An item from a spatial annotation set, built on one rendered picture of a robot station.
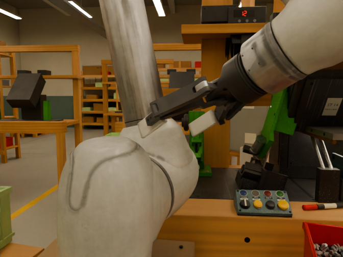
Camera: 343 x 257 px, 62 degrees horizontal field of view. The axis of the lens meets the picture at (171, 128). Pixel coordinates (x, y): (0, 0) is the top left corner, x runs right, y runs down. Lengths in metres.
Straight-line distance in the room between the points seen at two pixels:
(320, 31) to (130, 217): 0.35
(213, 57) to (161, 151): 0.88
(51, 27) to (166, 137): 12.08
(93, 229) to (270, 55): 0.34
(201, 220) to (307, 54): 0.58
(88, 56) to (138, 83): 11.26
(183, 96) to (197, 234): 0.52
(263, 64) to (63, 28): 12.08
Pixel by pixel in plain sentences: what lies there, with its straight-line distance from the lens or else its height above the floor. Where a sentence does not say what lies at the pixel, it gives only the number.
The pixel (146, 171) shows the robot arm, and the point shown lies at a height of 1.11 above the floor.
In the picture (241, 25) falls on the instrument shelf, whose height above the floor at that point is 1.53.
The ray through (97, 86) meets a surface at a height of 1.60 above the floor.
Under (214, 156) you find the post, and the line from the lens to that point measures 1.42.
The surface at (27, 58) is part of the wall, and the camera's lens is 12.90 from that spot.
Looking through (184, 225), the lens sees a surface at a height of 0.87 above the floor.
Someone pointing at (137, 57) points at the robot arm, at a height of 1.32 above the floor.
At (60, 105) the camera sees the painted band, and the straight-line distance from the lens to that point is 12.22.
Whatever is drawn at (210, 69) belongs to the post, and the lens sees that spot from 1.39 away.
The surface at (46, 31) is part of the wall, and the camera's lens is 12.66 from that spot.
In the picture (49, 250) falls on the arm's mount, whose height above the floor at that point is 0.89.
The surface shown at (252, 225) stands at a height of 0.88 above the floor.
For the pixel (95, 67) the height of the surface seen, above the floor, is 2.34.
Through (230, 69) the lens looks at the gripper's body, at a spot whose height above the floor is 1.27.
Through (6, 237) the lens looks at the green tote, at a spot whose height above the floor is 0.81.
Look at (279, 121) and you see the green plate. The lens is 1.07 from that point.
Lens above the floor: 1.23
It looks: 6 degrees down
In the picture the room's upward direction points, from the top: straight up
